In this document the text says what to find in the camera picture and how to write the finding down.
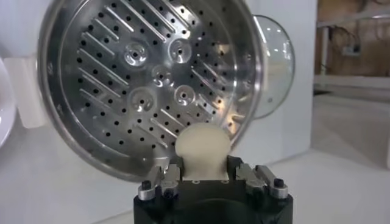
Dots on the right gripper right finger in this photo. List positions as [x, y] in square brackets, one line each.
[256, 178]

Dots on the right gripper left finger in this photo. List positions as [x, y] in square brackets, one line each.
[158, 179]

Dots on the white steamed baozi bun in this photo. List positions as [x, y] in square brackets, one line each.
[202, 146]

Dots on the round glass pot lid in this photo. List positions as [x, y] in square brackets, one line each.
[280, 76]

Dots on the perforated steel steamer basket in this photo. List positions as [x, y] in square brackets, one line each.
[122, 91]

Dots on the white side table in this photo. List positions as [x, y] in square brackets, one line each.
[350, 83]

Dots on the cream electric cooking pot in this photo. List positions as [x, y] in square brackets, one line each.
[24, 91]

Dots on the white round plate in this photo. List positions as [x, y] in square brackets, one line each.
[4, 106]

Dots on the white wall outlet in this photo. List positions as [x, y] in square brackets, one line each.
[350, 50]

